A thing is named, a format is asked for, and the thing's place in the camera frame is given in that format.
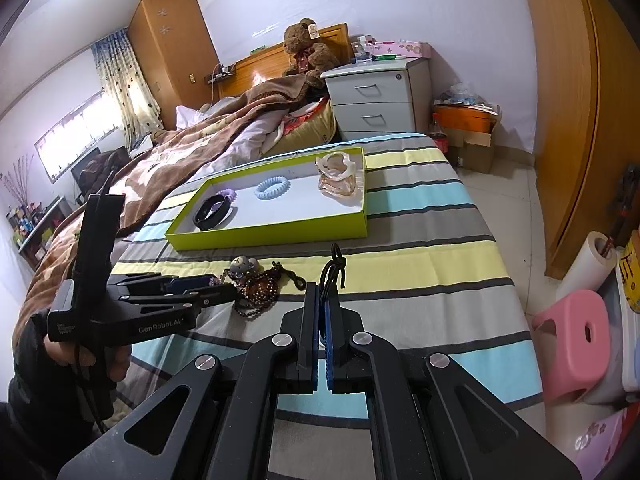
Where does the white paper roll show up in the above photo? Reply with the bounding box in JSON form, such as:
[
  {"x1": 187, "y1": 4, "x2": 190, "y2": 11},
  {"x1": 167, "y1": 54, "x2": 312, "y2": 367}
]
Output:
[{"x1": 555, "y1": 231, "x2": 617, "y2": 300}]

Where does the patterned window curtain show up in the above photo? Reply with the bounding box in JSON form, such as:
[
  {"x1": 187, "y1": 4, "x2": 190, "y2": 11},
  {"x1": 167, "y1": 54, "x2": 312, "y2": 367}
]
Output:
[{"x1": 91, "y1": 28, "x2": 164, "y2": 151}]

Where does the brown teddy bear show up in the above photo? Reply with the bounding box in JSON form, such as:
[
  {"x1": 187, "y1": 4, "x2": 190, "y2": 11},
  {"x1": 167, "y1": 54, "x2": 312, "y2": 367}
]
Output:
[{"x1": 282, "y1": 18, "x2": 340, "y2": 88}]

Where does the large wooden wardrobe right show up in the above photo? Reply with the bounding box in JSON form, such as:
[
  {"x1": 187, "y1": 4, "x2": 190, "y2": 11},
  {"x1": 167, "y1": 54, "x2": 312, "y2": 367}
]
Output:
[{"x1": 527, "y1": 0, "x2": 639, "y2": 280}]

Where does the wooden headboard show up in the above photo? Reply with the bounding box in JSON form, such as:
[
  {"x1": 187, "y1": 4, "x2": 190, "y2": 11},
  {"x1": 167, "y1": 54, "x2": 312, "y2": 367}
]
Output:
[{"x1": 215, "y1": 23, "x2": 354, "y2": 98}]

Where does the pink floral box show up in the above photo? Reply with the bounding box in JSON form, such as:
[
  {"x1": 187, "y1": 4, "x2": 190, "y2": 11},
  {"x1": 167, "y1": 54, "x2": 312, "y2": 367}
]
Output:
[{"x1": 368, "y1": 40, "x2": 432, "y2": 58}]

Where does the pink plastic stool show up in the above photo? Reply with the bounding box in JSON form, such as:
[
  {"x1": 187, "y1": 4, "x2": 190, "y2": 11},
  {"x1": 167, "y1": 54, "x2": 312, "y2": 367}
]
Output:
[{"x1": 533, "y1": 289, "x2": 611, "y2": 403}]

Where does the black hair tie with charm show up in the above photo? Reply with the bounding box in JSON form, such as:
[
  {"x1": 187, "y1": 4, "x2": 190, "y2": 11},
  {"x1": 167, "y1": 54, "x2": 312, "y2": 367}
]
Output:
[{"x1": 316, "y1": 242, "x2": 348, "y2": 346}]

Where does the striped bed sheet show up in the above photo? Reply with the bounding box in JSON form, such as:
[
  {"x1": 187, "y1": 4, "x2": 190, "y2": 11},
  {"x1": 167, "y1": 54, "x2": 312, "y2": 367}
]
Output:
[{"x1": 107, "y1": 133, "x2": 546, "y2": 479}]

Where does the yellow mattress sheet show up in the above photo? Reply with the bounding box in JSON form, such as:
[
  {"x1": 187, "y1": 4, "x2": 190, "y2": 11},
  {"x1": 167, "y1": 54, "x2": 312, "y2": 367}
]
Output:
[{"x1": 276, "y1": 100, "x2": 337, "y2": 153}]

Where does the yellow tin box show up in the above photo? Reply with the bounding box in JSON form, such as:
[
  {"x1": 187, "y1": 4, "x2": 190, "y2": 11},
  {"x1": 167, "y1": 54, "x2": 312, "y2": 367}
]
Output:
[{"x1": 618, "y1": 237, "x2": 640, "y2": 313}]

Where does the green shallow cardboard box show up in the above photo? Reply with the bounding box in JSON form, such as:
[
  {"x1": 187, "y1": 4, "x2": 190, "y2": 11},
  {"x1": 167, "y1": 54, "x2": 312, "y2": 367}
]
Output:
[{"x1": 165, "y1": 146, "x2": 368, "y2": 252}]

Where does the light blue spiral hair tie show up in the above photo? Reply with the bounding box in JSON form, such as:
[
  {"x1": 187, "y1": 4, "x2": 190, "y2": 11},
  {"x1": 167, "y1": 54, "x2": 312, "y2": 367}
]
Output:
[{"x1": 252, "y1": 174, "x2": 292, "y2": 201}]

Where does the person's left hand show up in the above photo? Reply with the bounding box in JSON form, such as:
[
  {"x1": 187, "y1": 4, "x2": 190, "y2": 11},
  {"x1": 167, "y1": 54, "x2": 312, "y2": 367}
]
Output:
[{"x1": 43, "y1": 336, "x2": 131, "y2": 382}]

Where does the tall wooden wardrobe corner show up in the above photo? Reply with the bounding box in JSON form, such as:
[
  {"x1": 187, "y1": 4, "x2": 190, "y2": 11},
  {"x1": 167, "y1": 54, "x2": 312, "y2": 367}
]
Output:
[{"x1": 127, "y1": 0, "x2": 218, "y2": 130}]

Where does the translucent pink hair claw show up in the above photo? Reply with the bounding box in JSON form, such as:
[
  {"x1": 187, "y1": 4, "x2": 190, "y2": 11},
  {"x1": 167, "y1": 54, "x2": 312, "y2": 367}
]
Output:
[{"x1": 314, "y1": 151, "x2": 358, "y2": 198}]

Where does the bear charm hair tie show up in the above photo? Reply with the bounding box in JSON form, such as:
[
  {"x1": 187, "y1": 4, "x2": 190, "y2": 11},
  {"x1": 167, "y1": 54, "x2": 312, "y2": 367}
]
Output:
[{"x1": 220, "y1": 254, "x2": 263, "y2": 286}]

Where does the grey drawer nightstand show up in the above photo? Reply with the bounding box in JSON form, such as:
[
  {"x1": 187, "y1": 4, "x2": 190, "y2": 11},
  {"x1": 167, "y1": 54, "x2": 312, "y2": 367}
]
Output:
[{"x1": 322, "y1": 58, "x2": 432, "y2": 140}]

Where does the cola bottle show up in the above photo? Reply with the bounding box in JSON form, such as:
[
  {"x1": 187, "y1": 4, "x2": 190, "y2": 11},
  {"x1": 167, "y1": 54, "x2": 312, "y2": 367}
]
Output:
[{"x1": 428, "y1": 128, "x2": 449, "y2": 154}]

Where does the brown fleece blanket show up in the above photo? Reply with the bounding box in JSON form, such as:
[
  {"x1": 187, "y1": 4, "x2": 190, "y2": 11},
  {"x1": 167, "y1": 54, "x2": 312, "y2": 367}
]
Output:
[{"x1": 12, "y1": 75, "x2": 309, "y2": 347}]

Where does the dark beaded necklace amber pendant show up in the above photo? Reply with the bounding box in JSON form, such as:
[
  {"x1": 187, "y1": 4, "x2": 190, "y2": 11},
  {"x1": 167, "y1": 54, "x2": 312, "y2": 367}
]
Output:
[{"x1": 226, "y1": 256, "x2": 306, "y2": 318}]

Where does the cardboard box on floor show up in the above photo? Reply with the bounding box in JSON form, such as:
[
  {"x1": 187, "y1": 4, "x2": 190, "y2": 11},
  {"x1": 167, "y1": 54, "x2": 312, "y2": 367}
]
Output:
[{"x1": 441, "y1": 107, "x2": 502, "y2": 174}]

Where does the white lilac duvet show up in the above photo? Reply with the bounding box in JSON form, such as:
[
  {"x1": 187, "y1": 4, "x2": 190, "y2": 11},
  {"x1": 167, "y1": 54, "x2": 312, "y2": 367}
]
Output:
[{"x1": 176, "y1": 96, "x2": 288, "y2": 178}]

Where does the orange plastic bin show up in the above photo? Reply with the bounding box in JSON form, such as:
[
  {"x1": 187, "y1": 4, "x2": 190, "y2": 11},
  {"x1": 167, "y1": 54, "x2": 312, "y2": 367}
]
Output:
[{"x1": 434, "y1": 105, "x2": 497, "y2": 133}]

